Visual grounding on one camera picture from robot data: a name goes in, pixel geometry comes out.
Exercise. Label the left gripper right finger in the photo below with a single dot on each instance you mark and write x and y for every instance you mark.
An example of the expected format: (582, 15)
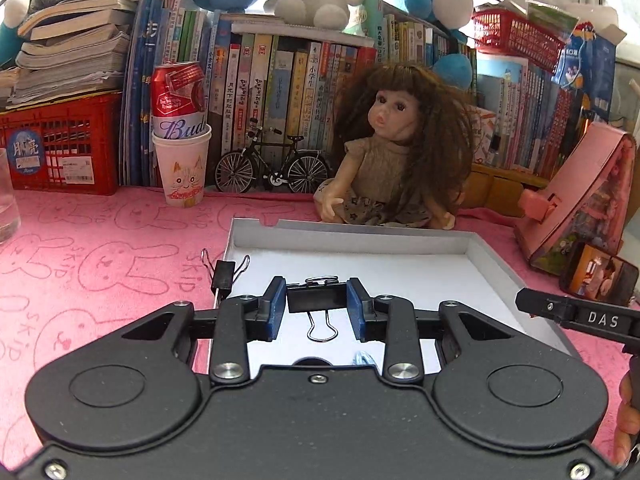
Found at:
(391, 320)

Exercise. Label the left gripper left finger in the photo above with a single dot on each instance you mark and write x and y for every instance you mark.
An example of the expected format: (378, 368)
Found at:
(241, 320)

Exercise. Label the large black binder clip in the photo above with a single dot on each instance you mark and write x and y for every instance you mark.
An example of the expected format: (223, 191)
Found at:
(317, 295)

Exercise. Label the small blue hair clip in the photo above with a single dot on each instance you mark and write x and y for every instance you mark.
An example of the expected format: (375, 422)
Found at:
(363, 358)

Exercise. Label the small black round cap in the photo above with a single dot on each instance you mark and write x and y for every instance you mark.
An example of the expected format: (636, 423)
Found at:
(311, 362)

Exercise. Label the person hand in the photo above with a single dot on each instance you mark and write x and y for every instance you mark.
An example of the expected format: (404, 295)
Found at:
(627, 423)

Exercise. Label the small binder clip on tray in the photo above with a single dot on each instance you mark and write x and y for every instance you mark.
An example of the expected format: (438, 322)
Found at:
(223, 273)

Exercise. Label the black smartphone playing video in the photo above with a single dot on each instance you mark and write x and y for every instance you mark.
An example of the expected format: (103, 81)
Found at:
(595, 275)

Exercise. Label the white cardboard box tray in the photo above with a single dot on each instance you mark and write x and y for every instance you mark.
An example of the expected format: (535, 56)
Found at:
(423, 266)

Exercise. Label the pink triangular toy case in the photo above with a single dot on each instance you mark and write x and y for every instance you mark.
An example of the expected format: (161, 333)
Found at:
(585, 201)

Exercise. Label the pink rabbit table cloth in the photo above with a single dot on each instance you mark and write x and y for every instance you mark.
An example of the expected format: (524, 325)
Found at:
(81, 266)

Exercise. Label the miniature black bicycle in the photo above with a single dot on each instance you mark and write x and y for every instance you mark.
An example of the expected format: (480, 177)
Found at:
(272, 165)

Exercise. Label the white cat paper cup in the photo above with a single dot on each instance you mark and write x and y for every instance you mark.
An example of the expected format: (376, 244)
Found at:
(182, 164)

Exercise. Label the brown haired doll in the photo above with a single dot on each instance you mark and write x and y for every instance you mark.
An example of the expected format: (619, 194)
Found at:
(403, 145)

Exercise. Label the red beer can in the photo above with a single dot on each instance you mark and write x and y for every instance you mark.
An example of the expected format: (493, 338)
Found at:
(177, 101)

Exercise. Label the red plastic basket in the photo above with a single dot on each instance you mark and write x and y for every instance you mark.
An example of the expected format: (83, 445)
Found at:
(68, 145)

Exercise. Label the red basket on books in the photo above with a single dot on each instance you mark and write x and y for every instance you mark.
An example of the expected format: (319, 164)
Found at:
(501, 31)

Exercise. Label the stack of books on basket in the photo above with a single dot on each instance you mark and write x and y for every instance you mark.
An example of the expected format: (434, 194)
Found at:
(69, 46)

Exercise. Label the blue white plush at left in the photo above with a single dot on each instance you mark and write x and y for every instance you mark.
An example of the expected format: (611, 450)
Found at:
(14, 13)

